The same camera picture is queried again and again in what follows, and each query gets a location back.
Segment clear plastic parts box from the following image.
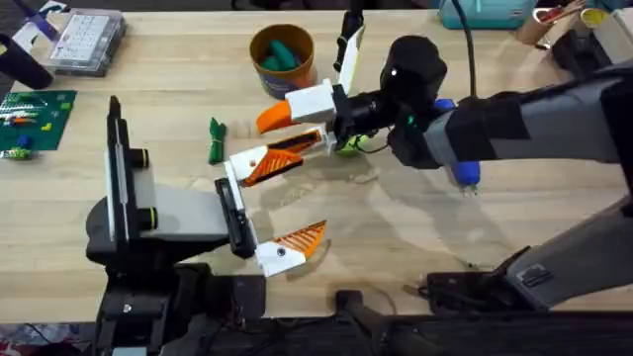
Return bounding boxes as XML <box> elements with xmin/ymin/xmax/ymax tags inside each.
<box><xmin>45</xmin><ymin>7</ymin><xmax>128</xmax><ymax>78</ymax></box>

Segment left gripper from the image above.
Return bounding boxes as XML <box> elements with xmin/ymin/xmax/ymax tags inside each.
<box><xmin>85</xmin><ymin>145</ymin><xmax>328</xmax><ymax>279</ymax></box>

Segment brown tub with green toys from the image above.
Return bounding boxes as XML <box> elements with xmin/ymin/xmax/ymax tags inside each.
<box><xmin>248</xmin><ymin>23</ymin><xmax>318</xmax><ymax>101</ymax></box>

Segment left wrist upright plate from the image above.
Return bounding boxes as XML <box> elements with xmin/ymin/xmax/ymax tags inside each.
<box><xmin>105</xmin><ymin>95</ymin><xmax>132</xmax><ymax>248</ymax></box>

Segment wrist upright plate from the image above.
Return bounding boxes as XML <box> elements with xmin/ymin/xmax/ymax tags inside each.
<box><xmin>337</xmin><ymin>24</ymin><xmax>368</xmax><ymax>96</ymax></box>
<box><xmin>105</xmin><ymin>95</ymin><xmax>132</xmax><ymax>248</ymax></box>

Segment black cylinder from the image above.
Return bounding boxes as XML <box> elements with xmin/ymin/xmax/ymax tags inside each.
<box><xmin>0</xmin><ymin>32</ymin><xmax>55</xmax><ymax>91</ymax></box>

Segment teal box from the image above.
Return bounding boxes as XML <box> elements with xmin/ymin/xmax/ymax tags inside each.
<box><xmin>437</xmin><ymin>0</ymin><xmax>539</xmax><ymax>31</ymax></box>

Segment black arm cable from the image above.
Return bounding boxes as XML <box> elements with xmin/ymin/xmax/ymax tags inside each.
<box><xmin>450</xmin><ymin>0</ymin><xmax>479</xmax><ymax>98</ymax></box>

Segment green board with blocks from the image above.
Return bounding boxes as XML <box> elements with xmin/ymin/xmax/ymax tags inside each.
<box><xmin>0</xmin><ymin>89</ymin><xmax>78</xmax><ymax>161</ymax></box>

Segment green disc with holes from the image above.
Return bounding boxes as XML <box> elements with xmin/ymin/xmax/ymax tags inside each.
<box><xmin>335</xmin><ymin>133</ymin><xmax>370</xmax><ymax>158</ymax></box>

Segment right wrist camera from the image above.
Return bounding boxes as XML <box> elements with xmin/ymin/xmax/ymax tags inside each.
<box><xmin>332</xmin><ymin>8</ymin><xmax>365</xmax><ymax>73</ymax></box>

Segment right wrist upright plate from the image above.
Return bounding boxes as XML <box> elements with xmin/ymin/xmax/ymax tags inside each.
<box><xmin>337</xmin><ymin>24</ymin><xmax>368</xmax><ymax>96</ymax></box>

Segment cardboard tube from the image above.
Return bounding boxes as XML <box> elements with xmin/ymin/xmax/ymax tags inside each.
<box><xmin>515</xmin><ymin>0</ymin><xmax>588</xmax><ymax>48</ymax></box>

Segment purple tool on white card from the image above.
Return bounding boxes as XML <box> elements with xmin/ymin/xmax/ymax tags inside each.
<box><xmin>11</xmin><ymin>0</ymin><xmax>69</xmax><ymax>53</ymax></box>

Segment green toy vegetable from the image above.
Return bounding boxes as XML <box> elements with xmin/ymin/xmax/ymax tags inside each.
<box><xmin>207</xmin><ymin>117</ymin><xmax>228</xmax><ymax>166</ymax></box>

